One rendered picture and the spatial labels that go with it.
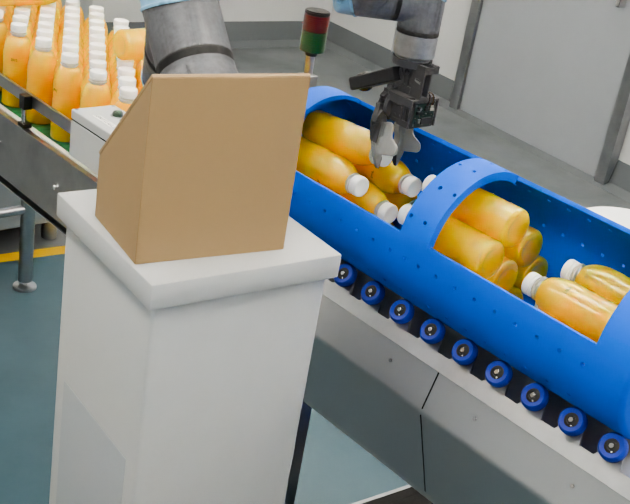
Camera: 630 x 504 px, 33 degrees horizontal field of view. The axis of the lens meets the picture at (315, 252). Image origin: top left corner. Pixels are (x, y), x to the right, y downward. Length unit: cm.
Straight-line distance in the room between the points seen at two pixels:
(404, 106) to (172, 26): 51
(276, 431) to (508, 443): 37
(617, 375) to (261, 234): 55
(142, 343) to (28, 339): 203
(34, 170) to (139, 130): 123
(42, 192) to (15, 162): 14
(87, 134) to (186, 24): 65
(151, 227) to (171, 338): 16
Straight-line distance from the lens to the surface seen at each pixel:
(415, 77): 190
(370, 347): 193
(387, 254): 183
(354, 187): 197
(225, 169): 149
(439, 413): 184
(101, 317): 164
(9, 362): 342
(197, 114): 143
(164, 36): 159
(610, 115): 579
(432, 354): 185
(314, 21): 262
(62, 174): 253
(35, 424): 315
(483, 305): 170
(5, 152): 278
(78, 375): 176
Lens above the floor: 182
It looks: 25 degrees down
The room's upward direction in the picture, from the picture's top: 10 degrees clockwise
